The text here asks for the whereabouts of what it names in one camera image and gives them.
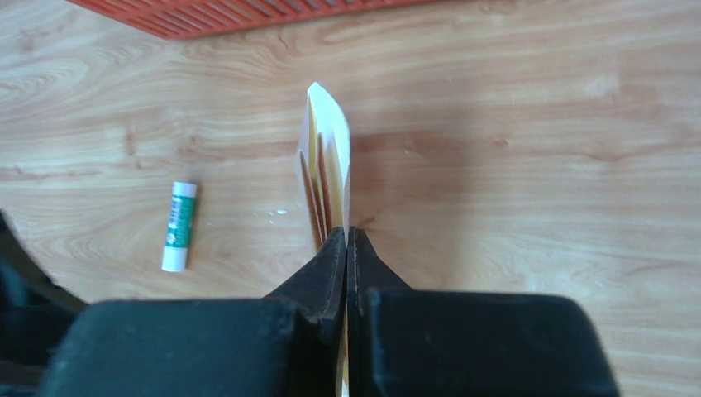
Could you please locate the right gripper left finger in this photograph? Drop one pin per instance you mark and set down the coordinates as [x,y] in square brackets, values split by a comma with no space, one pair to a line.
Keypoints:
[287,343]

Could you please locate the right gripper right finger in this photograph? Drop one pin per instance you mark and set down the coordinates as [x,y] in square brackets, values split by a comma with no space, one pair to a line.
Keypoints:
[412,342]

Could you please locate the green white glue stick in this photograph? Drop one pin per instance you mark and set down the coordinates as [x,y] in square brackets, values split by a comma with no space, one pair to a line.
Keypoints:
[179,228]

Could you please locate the white letter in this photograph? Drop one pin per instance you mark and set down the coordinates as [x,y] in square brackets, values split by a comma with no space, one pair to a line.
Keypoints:
[323,162]

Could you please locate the red plastic shopping basket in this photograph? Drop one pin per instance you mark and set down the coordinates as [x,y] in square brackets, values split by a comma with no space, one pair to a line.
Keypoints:
[180,20]

